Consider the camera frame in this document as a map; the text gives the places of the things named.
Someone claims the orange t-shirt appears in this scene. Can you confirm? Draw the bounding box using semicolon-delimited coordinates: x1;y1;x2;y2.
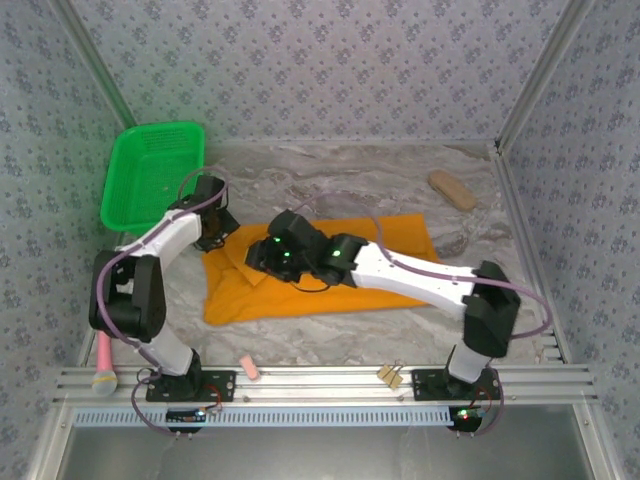
202;213;441;327

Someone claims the green plastic basket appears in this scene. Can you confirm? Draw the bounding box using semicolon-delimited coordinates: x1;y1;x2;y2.
99;121;206;236

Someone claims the tan burlap glasses case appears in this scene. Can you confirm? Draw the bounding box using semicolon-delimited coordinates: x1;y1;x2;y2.
427;170;479;213

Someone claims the gold binder clip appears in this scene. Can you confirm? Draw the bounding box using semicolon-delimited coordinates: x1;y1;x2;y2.
377;360;405;390

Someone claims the pink toy microphone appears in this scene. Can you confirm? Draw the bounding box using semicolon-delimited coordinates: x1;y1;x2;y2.
91;329;120;396

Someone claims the aluminium mounting rail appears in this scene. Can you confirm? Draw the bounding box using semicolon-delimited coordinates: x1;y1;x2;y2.
52;364;599;405

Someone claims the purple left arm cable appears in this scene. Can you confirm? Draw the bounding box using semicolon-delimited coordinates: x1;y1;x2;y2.
97;167;231;440

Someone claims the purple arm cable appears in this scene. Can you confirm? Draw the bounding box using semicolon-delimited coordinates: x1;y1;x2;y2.
97;167;231;440
292;193;554;439

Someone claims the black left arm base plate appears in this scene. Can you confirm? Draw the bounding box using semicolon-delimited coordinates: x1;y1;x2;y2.
145;369;237;403

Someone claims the aluminium frame post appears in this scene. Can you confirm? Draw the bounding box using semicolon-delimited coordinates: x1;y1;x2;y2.
48;0;139;132
496;0;600;147

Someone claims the grey slotted cable duct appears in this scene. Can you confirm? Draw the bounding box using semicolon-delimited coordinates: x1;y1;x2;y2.
73;405;457;427

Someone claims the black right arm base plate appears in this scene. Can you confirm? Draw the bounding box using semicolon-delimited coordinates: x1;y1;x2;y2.
410;368;504;401

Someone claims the aluminium table edge rail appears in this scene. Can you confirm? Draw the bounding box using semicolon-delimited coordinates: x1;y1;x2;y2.
488;142;571;365
77;319;101;366

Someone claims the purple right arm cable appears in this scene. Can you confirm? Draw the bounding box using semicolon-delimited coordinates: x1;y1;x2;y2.
292;193;554;439

